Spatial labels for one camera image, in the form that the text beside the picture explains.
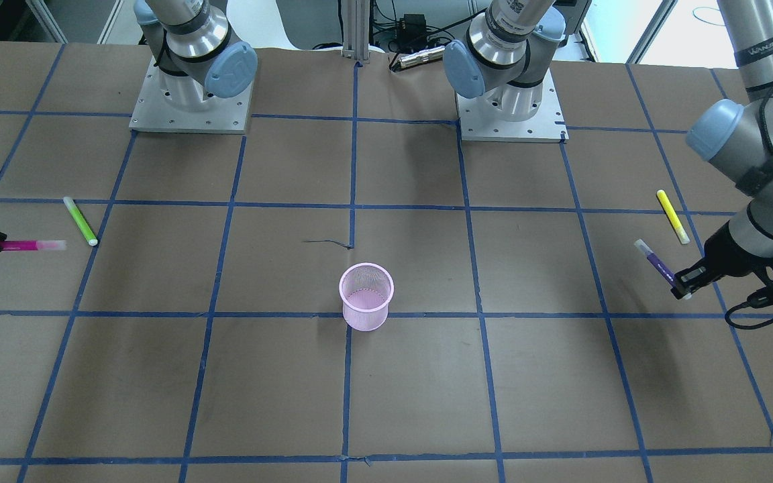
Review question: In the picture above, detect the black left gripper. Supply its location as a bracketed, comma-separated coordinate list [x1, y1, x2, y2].
[670, 223, 773, 300]

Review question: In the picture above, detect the pink highlighter pen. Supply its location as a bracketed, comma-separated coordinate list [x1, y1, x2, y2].
[0, 239, 67, 252]

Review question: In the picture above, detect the purple highlighter pen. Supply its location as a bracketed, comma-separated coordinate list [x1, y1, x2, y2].
[634, 239, 677, 293]

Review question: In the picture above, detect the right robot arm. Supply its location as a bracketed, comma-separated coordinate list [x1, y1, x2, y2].
[130, 1, 258, 134]

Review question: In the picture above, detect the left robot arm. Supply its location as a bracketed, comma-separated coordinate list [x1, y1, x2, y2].
[671, 1, 773, 299]

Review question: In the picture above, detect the pink mesh cup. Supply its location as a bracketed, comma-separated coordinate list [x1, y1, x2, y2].
[338, 262, 395, 332]

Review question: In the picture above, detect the yellow highlighter pen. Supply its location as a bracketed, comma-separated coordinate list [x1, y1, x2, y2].
[656, 189, 690, 246]

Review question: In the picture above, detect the green highlighter pen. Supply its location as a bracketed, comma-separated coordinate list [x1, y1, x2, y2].
[62, 196, 99, 247]

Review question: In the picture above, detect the aluminium frame post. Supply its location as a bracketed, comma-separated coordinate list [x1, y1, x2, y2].
[340, 0, 371, 65]

